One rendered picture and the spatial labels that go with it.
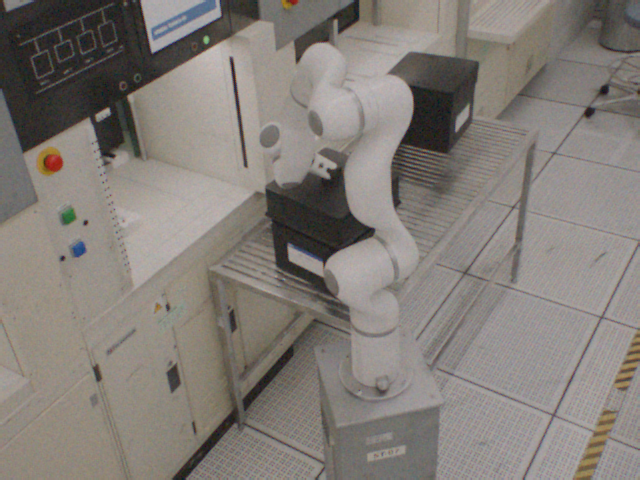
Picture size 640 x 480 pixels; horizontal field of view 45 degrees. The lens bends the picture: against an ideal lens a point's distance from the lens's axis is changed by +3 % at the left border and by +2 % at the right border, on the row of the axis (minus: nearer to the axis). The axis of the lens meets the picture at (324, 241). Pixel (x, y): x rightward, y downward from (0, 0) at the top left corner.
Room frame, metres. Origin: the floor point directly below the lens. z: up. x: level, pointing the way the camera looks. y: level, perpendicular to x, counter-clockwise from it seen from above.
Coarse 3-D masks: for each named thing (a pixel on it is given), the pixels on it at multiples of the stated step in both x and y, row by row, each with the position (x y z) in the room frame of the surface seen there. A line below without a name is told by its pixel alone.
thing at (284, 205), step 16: (336, 160) 1.98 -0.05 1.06; (272, 192) 1.83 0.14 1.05; (288, 192) 1.82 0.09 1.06; (304, 192) 1.81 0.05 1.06; (320, 192) 1.81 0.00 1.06; (336, 192) 1.80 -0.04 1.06; (272, 208) 1.84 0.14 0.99; (288, 208) 1.79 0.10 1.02; (304, 208) 1.75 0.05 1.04; (320, 208) 1.73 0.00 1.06; (336, 208) 1.72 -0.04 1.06; (288, 224) 1.79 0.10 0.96; (304, 224) 1.75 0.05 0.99; (320, 224) 1.71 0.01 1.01; (336, 224) 1.67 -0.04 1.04; (352, 224) 1.71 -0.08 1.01; (320, 240) 1.71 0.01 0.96; (336, 240) 1.67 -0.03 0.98; (352, 240) 1.70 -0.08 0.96
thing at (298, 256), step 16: (272, 224) 1.85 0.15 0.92; (288, 240) 1.81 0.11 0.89; (304, 240) 1.76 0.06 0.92; (288, 256) 1.81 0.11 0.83; (304, 256) 1.77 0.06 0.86; (320, 256) 1.73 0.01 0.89; (288, 272) 1.82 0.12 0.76; (304, 272) 1.77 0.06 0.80; (320, 272) 1.73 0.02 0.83; (320, 288) 1.73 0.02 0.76
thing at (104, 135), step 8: (104, 112) 2.33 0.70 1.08; (112, 112) 2.36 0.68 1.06; (96, 120) 2.30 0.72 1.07; (104, 120) 2.33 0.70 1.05; (112, 120) 2.35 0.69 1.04; (96, 128) 2.29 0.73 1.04; (104, 128) 2.32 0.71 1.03; (112, 128) 2.35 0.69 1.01; (120, 128) 2.37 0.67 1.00; (96, 136) 2.29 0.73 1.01; (104, 136) 2.31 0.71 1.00; (112, 136) 2.34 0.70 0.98; (120, 136) 2.37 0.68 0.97; (104, 144) 2.31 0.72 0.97; (112, 144) 2.33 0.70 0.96; (120, 144) 2.36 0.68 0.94; (104, 152) 2.30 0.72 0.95
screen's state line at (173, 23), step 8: (208, 0) 2.05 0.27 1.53; (216, 0) 2.07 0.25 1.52; (192, 8) 1.99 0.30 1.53; (200, 8) 2.02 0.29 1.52; (208, 8) 2.04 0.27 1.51; (216, 8) 2.07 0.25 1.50; (176, 16) 1.94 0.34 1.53; (184, 16) 1.97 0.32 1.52; (192, 16) 1.99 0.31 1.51; (200, 16) 2.01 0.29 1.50; (160, 24) 1.89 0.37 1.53; (168, 24) 1.91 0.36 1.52; (176, 24) 1.94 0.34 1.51; (184, 24) 1.96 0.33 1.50; (152, 32) 1.86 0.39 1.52; (160, 32) 1.89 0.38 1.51; (168, 32) 1.91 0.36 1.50
